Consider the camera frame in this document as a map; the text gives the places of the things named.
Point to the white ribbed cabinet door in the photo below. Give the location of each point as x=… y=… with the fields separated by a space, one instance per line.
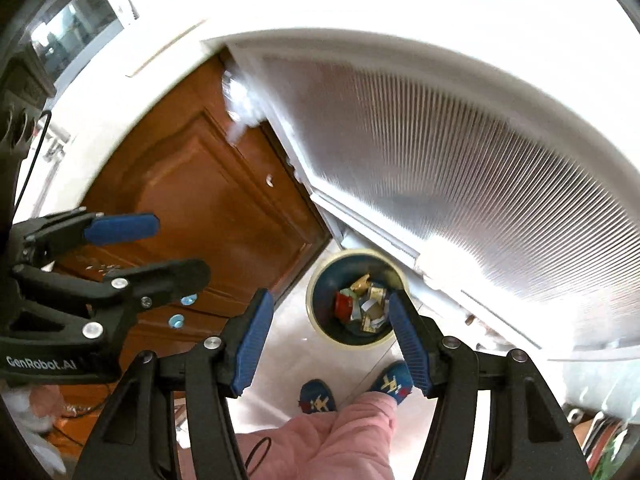
x=425 y=160

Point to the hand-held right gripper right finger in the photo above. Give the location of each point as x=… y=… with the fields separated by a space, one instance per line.
x=407 y=345

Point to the aluminium sliding window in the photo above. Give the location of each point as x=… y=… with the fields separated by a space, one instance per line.
x=70 y=25

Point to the person's pink trousers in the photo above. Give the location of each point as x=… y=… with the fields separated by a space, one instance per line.
x=325 y=445

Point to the blue patterned slipper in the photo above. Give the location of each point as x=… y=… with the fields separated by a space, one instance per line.
x=317 y=397
x=387 y=382

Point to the metal cabinet knob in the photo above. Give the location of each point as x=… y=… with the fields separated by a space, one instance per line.
x=176 y=320
x=189 y=301

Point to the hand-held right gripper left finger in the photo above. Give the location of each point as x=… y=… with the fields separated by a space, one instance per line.
x=252 y=345

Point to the red snack packet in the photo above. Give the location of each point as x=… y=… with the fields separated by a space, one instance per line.
x=344 y=305

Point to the brown cabinet door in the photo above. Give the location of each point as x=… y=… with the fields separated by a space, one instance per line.
x=200 y=185

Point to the dark blue trash bin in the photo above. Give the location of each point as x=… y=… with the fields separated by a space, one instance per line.
x=325 y=280

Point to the yellow snack packet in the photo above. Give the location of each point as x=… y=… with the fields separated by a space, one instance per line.
x=359 y=283
x=377 y=294

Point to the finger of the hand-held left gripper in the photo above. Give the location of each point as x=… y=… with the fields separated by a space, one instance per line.
x=165 y=280
x=120 y=229

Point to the person's left forearm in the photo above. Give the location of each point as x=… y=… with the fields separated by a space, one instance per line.
x=30 y=425

